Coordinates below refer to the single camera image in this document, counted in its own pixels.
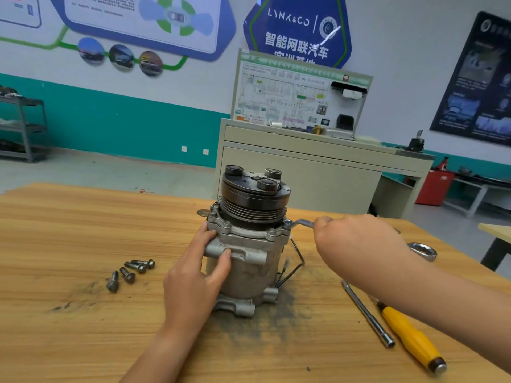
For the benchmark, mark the person's left hand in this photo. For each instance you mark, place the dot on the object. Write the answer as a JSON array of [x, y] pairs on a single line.
[[191, 287]]

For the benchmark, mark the person's right hand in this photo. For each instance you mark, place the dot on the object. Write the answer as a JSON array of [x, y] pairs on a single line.
[[363, 247]]

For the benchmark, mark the removed bolt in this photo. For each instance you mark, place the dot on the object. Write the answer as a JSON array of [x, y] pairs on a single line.
[[127, 275], [113, 281], [147, 263], [136, 266]]

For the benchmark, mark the silver combination wrench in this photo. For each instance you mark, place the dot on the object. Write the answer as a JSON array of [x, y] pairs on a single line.
[[423, 251]]

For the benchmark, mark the grey metal compressor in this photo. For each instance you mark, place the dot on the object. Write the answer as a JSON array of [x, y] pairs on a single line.
[[247, 243]]

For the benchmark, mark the person's right forearm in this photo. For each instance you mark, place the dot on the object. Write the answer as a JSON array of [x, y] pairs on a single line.
[[463, 307]]

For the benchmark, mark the silver L-shaped socket wrench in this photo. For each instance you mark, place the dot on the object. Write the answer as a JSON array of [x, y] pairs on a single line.
[[369, 315]]

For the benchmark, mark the beige workbench cabinet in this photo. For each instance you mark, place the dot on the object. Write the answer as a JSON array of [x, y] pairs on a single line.
[[319, 167]]

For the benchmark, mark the red cabinet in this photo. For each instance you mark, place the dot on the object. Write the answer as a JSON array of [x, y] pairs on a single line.
[[435, 187]]

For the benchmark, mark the small black device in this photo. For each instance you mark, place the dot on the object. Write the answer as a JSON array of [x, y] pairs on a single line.
[[415, 143]]

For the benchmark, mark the wooden side table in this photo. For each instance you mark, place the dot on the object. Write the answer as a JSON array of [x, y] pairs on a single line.
[[497, 239]]

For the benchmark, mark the white wiring display board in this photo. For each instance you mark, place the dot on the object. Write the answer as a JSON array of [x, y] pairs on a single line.
[[275, 91]]

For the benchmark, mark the grey metal shelf cart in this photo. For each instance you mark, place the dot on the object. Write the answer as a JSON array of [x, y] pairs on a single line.
[[20, 127]]

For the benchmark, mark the blue rounded infographic panel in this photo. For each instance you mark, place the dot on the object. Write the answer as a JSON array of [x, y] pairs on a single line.
[[120, 20]]

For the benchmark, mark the dark wall poster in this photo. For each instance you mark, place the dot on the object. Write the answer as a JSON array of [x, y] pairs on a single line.
[[475, 83]]

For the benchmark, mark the round photo wall decal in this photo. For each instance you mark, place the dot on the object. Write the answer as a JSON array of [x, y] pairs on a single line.
[[91, 51], [121, 57], [151, 63]]

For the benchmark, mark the blue hexagon wall sign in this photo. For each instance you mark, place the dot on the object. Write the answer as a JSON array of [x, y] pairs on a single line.
[[295, 24]]

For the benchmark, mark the white infographic wall panel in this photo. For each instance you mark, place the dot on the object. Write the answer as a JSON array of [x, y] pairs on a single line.
[[20, 8]]

